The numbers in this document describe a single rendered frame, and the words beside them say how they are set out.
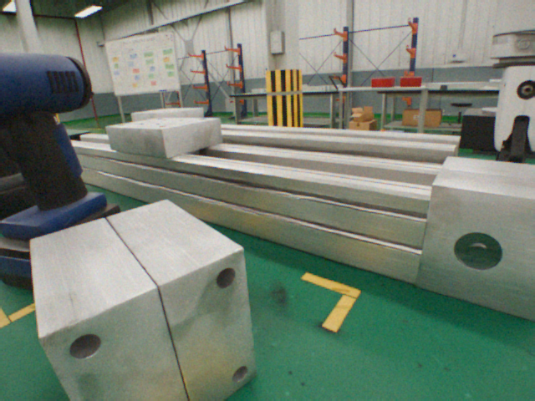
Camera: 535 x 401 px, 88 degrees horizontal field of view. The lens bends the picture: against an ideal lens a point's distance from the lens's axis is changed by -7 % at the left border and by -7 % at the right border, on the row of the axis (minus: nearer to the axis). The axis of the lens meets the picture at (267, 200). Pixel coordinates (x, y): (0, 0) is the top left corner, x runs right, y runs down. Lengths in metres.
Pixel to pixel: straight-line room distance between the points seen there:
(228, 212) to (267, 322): 0.17
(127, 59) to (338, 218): 6.28
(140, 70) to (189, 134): 5.86
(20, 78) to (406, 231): 0.35
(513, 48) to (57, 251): 0.46
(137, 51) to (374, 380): 6.25
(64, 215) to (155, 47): 5.80
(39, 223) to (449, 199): 0.35
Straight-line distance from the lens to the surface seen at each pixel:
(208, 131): 0.47
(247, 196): 0.34
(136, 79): 6.36
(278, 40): 3.77
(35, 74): 0.34
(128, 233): 0.19
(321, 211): 0.29
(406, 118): 5.35
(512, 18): 0.45
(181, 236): 0.17
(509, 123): 0.43
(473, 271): 0.28
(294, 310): 0.25
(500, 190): 0.26
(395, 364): 0.23
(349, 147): 0.47
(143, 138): 0.46
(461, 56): 7.96
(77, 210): 0.36
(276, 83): 3.69
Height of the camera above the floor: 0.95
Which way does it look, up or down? 22 degrees down
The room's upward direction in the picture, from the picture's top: 4 degrees counter-clockwise
